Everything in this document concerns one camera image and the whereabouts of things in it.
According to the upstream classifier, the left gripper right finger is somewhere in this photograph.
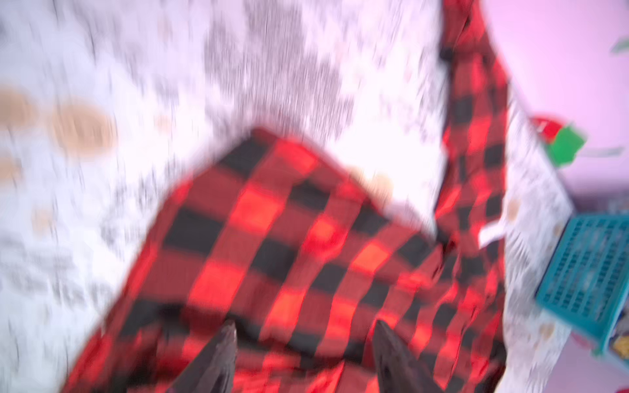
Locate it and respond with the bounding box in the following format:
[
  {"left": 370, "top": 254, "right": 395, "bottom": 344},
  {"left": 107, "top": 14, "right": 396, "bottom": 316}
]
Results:
[{"left": 372, "top": 320, "right": 442, "bottom": 393}]

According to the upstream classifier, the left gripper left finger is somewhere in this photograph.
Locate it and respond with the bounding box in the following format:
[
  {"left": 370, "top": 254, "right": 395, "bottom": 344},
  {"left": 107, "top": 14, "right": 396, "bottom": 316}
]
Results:
[{"left": 166, "top": 321, "right": 238, "bottom": 393}]

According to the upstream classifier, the red black plaid shirt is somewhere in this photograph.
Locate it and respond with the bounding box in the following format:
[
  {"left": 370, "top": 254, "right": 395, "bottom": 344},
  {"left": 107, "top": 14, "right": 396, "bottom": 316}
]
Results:
[{"left": 62, "top": 1, "right": 508, "bottom": 392}]

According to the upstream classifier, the teal plastic basket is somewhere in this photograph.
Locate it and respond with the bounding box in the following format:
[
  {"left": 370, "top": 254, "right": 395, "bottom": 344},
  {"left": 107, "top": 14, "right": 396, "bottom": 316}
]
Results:
[{"left": 536, "top": 214, "right": 628, "bottom": 355}]

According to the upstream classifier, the yellow plaid shirt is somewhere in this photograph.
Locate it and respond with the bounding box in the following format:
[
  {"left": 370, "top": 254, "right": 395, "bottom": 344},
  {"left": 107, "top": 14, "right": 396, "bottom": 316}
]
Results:
[{"left": 609, "top": 331, "right": 629, "bottom": 362}]

